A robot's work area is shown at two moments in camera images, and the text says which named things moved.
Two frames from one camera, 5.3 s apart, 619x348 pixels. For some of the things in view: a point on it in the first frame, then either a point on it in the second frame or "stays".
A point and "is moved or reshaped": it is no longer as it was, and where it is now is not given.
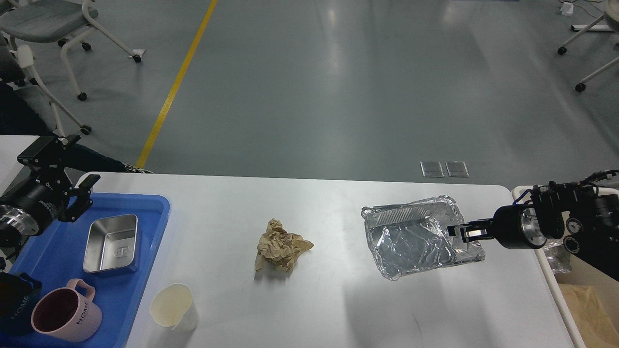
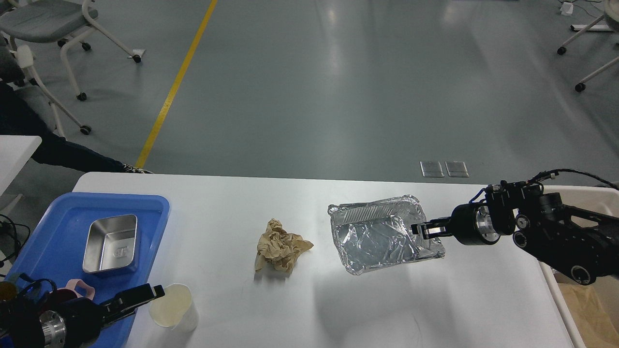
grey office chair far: [65, 22] stays
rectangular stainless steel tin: [111, 243] stays
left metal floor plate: [432, 169] stays
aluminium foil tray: [409, 237] is moved or reshaped
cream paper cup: [170, 306] stays
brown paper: [279, 248] stays
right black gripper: [517, 226] to [470, 223]
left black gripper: [46, 154] to [70, 321]
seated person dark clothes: [16, 118] stays
